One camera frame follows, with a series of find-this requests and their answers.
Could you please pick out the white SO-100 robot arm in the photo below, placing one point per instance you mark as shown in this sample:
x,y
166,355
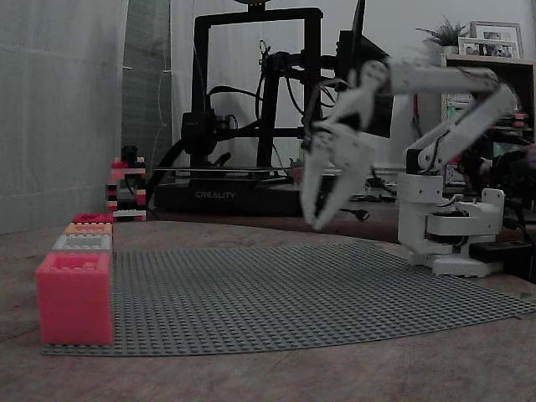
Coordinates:
x,y
444,79

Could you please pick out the grey studded baseplate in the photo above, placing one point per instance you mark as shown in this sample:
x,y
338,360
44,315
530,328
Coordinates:
x,y
272,293

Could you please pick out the red black brick tower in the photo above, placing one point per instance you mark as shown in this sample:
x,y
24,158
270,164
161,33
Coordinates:
x,y
125,205

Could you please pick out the orange plastic brick bin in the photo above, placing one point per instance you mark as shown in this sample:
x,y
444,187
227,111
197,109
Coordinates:
x,y
88,229

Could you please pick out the grey plastic brick bin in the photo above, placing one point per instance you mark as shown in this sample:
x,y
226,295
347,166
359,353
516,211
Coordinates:
x,y
79,243

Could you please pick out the black Creality 3D printer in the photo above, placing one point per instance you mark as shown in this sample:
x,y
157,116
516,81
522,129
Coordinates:
x,y
218,194

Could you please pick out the black monitor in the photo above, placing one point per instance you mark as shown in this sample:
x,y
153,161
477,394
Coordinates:
x,y
356,42

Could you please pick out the small potted green plant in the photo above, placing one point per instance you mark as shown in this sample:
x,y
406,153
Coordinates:
x,y
448,35

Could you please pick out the black power strip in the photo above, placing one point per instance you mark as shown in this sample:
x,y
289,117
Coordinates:
x,y
502,251

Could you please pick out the wooden shelf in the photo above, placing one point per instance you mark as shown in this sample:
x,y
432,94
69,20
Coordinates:
x,y
494,63

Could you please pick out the small white picture frame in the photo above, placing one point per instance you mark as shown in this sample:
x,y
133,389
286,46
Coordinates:
x,y
488,50

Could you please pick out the small black camera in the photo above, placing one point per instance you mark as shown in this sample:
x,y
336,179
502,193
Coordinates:
x,y
130,153

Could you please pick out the large white picture frame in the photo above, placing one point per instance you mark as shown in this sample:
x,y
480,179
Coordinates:
x,y
496,29

